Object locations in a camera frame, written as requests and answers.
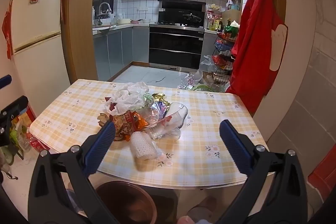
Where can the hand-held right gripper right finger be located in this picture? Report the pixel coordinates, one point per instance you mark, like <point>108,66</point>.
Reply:
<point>235,148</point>

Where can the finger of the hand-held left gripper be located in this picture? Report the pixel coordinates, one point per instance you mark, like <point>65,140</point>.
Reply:
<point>13,108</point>
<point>5,81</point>

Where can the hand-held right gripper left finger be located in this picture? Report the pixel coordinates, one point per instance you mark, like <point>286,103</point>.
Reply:
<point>101,148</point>

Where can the orange red snack wrapper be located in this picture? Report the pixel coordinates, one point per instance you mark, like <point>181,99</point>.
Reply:
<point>126,123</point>

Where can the white foam net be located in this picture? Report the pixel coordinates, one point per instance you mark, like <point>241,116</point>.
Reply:
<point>143,146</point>

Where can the white plastic bag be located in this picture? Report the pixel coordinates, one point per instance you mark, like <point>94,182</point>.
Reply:
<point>128,98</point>

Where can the brown trash bin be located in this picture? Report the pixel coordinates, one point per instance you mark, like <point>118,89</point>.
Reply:
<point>123,203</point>

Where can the flower print blister pack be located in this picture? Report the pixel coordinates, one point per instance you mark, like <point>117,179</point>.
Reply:
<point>164,125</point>

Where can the blue foil wrapper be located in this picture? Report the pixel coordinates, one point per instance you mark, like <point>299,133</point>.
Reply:
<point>160,108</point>

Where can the gold foil wrapper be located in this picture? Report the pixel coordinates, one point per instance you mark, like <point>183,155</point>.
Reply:
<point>158,96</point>

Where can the colourful snack bags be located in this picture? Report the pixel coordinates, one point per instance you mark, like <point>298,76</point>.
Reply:
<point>21,132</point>

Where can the cream refrigerator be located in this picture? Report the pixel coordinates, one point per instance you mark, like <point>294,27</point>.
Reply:
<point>36,56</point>

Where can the yellow checked tablecloth table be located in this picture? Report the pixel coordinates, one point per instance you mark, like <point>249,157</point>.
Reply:
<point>78,111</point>

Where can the plastic bags on floor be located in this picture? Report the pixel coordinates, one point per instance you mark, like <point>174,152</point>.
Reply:
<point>199,79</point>

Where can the red box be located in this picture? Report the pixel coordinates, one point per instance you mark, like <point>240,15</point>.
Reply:
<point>319,176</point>

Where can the grey lower cabinets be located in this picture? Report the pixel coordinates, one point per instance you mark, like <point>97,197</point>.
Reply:
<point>115,48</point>

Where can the red apron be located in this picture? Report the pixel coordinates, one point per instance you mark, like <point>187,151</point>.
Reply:
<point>254,43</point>

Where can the black built-in oven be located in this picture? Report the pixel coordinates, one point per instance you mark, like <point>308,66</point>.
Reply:
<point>176,45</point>

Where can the chrome kitchen faucet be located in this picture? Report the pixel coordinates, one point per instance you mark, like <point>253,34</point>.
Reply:
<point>104,7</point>

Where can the row of condiment bottles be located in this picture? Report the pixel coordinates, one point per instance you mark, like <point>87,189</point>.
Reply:
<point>216,23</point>

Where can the white dish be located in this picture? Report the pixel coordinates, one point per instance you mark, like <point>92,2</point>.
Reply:
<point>124,21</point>

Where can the pink bowl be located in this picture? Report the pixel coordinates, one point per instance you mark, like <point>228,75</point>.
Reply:
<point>136,21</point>

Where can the wooden shelf box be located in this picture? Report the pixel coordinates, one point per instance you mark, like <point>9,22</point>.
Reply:
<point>232,16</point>

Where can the white bowl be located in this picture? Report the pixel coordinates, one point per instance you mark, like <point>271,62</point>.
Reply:
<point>146,20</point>

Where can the black wok with lid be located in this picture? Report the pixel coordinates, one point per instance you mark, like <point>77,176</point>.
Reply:
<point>191,18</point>

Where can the glass bottle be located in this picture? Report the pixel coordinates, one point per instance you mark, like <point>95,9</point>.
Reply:
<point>237,1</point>

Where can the black range hood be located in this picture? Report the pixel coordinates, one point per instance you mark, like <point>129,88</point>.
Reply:
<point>181,10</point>

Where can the red wall hanging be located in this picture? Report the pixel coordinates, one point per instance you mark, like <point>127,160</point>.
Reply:
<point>8,27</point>

